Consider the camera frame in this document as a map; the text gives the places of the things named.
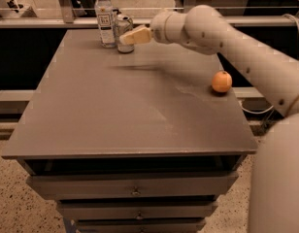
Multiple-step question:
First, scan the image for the grey drawer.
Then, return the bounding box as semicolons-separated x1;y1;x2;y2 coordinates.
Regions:
27;172;238;200
57;201;217;220
77;218;206;233

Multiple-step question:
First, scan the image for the middle grey drawer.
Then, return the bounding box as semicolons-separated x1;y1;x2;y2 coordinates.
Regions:
57;201;217;220

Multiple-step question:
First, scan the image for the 7up soda can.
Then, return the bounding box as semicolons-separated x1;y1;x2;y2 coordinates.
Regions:
116;14;134;53

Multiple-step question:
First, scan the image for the top grey drawer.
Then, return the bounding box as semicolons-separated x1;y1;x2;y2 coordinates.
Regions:
27;172;238;200

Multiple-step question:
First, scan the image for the orange fruit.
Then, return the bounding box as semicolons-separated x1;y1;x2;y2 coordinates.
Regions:
212;71;232;93

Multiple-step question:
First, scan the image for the bottom grey drawer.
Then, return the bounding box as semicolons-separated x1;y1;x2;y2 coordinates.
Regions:
77;218;206;233

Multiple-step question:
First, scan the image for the clear plastic water bottle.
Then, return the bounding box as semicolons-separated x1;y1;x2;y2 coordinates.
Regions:
95;0;116;48

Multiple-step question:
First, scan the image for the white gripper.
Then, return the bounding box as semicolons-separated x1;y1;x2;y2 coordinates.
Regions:
119;11;172;45

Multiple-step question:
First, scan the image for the metal railing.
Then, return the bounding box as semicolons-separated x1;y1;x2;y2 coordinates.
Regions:
0;0;299;27

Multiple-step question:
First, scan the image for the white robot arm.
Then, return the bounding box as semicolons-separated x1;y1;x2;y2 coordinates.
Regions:
119;5;299;233

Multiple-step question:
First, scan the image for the grey drawer cabinet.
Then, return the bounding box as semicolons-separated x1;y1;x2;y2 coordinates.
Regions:
2;27;259;233

